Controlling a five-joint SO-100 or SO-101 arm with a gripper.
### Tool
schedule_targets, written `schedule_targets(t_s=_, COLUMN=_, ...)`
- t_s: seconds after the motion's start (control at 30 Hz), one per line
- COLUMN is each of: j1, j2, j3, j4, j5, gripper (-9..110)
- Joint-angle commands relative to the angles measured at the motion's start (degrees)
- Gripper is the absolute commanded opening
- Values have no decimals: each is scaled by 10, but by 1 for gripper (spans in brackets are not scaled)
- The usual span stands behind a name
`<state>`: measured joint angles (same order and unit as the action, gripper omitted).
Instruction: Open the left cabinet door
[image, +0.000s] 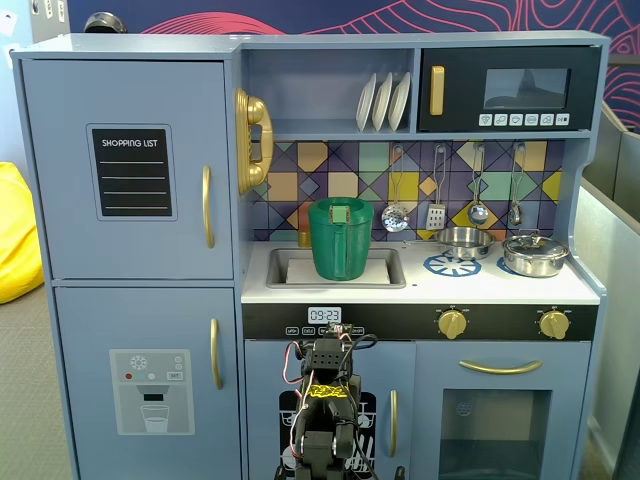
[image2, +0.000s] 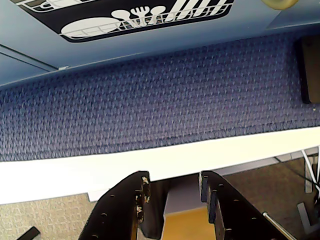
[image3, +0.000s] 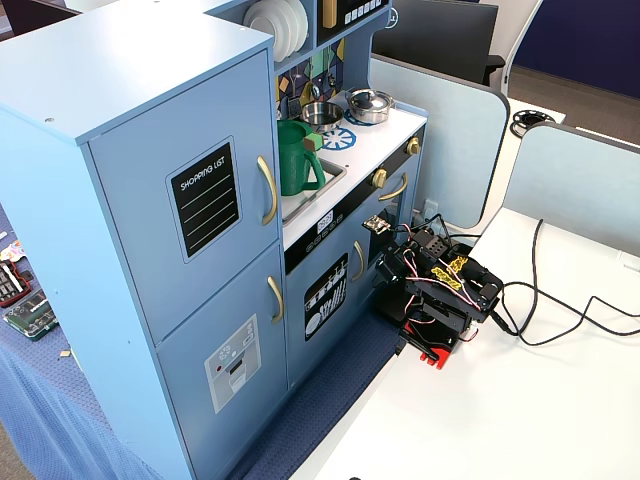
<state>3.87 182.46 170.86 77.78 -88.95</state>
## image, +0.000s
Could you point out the grey locker with tags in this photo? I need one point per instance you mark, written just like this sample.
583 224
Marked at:
47 25

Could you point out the green plastic pitcher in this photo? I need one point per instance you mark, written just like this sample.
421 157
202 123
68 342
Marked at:
340 250

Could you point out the blue water dispenser door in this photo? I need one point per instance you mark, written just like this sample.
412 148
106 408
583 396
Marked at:
85 320

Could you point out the metal skimmer spoon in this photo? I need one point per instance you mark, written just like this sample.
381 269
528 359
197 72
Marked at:
395 218

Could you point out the metal slotted spatula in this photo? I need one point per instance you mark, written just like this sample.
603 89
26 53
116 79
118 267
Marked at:
435 216

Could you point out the blue oven door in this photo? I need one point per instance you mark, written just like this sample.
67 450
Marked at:
430 370

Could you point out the grey metal partition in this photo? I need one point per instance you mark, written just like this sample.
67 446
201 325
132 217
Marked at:
600 240

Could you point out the black toy microwave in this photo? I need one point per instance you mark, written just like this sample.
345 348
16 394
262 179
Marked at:
585 90

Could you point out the black table clamp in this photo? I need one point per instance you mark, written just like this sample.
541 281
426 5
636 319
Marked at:
278 473
400 473

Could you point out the white toy plate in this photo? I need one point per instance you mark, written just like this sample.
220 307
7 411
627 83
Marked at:
400 100
382 102
365 102

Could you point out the blue shopping list door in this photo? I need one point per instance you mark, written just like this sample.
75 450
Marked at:
60 240

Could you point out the gold stove knob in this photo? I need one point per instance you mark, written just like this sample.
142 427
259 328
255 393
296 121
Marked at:
453 323
554 324

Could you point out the blue toy kitchen cabinet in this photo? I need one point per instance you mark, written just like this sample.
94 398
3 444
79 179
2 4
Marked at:
325 100

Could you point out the gold toy telephone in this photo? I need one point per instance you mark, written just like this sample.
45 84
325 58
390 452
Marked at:
250 115

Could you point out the yellow beanbag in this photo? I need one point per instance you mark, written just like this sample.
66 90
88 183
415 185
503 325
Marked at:
17 240

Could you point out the black round helmet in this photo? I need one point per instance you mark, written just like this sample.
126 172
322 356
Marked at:
102 22

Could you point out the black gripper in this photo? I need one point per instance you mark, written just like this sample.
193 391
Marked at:
334 333

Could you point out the blue dishwasher door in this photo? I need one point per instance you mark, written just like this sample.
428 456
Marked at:
265 380

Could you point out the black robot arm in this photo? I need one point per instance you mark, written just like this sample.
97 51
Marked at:
325 440

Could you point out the steel pot with lid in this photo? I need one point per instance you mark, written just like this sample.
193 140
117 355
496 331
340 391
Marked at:
535 252

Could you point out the grey toy sink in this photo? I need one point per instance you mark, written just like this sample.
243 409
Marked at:
277 270

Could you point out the steel frying pan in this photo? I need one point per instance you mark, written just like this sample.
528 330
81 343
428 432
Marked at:
465 242

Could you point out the metal whisk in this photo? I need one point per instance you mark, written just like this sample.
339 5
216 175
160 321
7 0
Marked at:
515 214

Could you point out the metal ladle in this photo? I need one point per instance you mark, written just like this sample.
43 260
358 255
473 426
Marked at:
477 214

